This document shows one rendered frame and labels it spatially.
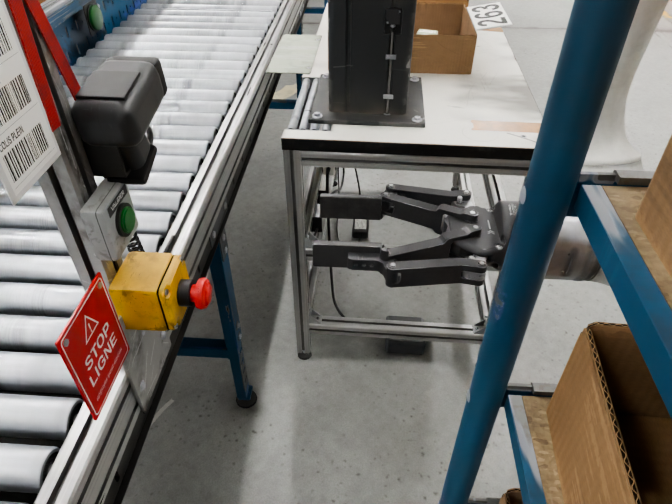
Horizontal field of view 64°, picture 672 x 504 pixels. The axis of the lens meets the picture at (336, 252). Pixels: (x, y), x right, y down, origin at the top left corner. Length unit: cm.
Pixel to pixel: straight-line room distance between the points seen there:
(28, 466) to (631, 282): 62
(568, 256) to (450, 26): 127
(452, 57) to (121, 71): 103
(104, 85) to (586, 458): 53
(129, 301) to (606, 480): 52
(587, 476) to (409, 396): 124
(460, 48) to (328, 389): 100
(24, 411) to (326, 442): 91
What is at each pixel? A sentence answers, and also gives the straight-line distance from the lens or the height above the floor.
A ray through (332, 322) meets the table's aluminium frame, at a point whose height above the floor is 16.
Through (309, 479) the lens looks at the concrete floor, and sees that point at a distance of 146.
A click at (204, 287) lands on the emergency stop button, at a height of 86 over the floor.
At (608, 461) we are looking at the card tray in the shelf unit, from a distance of 35.
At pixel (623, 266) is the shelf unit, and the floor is 114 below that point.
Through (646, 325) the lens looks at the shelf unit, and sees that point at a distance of 26.
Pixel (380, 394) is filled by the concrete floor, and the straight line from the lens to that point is 160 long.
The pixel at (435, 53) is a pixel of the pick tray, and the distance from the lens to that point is 150.
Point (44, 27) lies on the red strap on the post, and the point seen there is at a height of 115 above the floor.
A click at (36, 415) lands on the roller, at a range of 75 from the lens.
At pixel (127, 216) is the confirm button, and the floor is 96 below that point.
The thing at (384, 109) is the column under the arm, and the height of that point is 77.
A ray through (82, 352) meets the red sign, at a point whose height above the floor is 87.
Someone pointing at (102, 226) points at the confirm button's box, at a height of 97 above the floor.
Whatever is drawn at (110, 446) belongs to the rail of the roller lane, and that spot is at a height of 71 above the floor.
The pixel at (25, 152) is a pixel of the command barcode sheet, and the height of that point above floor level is 108.
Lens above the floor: 131
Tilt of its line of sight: 40 degrees down
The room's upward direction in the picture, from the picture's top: straight up
